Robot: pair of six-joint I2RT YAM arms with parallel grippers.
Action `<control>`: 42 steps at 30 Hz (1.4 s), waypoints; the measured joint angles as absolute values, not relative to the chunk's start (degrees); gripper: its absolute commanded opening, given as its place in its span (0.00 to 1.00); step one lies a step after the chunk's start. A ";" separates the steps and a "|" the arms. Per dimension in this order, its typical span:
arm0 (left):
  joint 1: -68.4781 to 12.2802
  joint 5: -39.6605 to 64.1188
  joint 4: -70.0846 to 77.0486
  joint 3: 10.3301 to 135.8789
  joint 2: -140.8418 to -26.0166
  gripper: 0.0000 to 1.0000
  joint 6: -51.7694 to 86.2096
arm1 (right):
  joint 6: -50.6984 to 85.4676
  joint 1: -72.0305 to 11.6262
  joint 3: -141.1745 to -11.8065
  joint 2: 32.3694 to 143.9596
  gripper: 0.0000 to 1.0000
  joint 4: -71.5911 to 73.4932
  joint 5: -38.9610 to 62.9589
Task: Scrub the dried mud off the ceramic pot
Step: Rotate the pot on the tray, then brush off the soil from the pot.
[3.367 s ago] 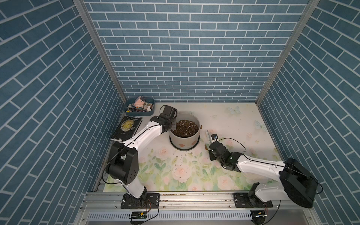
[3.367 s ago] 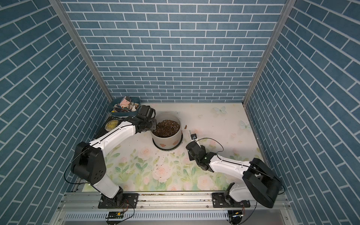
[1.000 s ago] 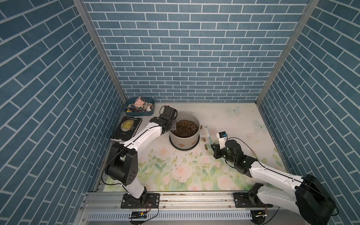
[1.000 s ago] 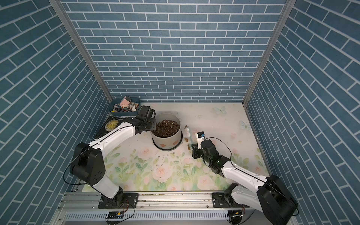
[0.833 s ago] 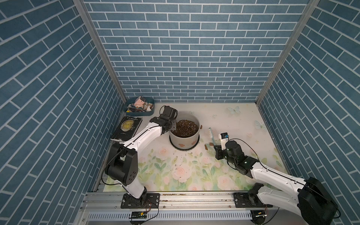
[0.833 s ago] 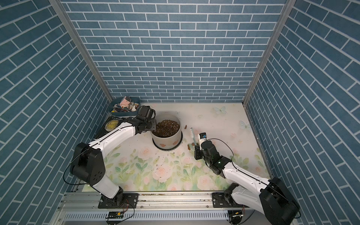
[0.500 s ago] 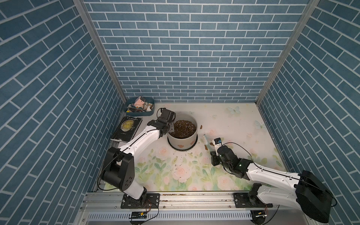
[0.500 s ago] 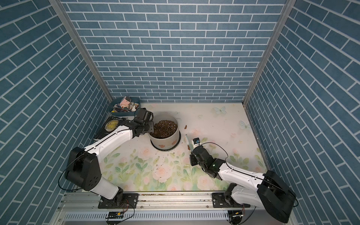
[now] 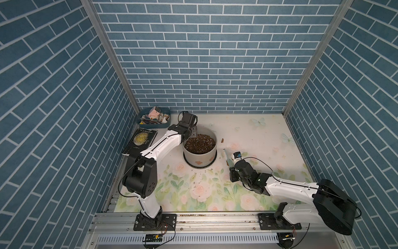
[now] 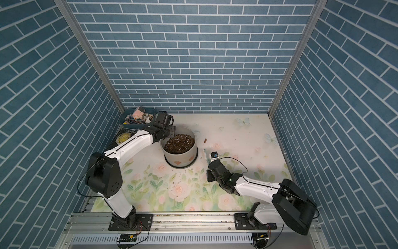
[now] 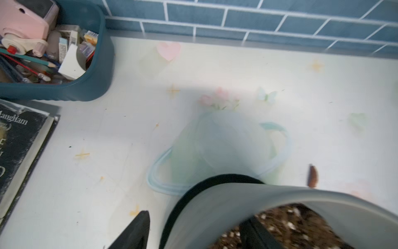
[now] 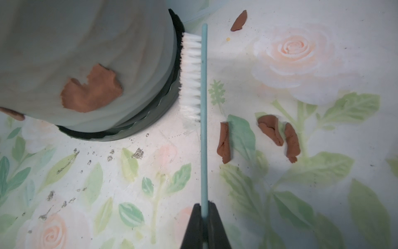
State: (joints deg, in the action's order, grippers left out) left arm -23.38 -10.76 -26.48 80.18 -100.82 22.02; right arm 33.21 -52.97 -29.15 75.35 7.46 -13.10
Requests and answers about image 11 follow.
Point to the floral table mat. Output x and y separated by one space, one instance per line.
164 126

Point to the dark green pot saucer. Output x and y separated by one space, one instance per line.
194 191

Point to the teal stationery tray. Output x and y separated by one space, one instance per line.
79 78

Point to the white ceramic pot with soil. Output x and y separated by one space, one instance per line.
298 218

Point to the black book gold cover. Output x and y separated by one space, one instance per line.
25 133

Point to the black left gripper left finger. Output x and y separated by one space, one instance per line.
136 234

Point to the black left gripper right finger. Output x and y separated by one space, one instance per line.
254 235

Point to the brown mud piece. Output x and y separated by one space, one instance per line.
313 177

